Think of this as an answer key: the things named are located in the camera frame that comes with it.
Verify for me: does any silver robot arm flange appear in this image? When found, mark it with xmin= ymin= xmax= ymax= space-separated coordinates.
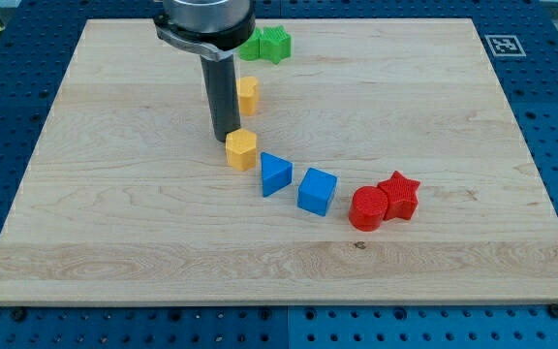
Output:
xmin=153 ymin=0 xmax=255 ymax=62

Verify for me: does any yellow heart block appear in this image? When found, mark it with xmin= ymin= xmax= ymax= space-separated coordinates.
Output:
xmin=236 ymin=76 xmax=259 ymax=116

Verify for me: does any blue triangle block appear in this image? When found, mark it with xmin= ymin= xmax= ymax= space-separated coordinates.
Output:
xmin=261 ymin=152 xmax=294 ymax=197

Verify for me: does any blue cube block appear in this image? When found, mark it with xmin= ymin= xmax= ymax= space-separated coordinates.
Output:
xmin=297 ymin=168 xmax=338 ymax=216

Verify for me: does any yellow hexagon block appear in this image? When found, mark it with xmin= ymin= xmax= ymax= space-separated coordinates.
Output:
xmin=225 ymin=128 xmax=257 ymax=171

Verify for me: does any red cylinder block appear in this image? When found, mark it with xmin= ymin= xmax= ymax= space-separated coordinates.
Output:
xmin=349 ymin=186 xmax=388 ymax=232

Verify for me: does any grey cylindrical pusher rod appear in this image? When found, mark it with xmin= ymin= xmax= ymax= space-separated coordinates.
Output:
xmin=201 ymin=55 xmax=241 ymax=143

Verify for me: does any red star block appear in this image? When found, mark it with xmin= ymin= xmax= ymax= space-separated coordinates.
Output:
xmin=377 ymin=171 xmax=420 ymax=221

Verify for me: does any green rounded block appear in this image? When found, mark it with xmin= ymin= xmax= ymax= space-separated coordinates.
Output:
xmin=237 ymin=27 xmax=262 ymax=61

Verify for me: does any green star block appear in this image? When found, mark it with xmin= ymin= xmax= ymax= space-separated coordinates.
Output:
xmin=260 ymin=25 xmax=292 ymax=64

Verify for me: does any light wooden board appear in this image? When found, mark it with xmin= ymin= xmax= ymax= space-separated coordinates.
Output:
xmin=0 ymin=18 xmax=558 ymax=307

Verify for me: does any white fiducial marker tag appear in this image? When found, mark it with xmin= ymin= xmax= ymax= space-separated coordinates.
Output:
xmin=485 ymin=34 xmax=526 ymax=57

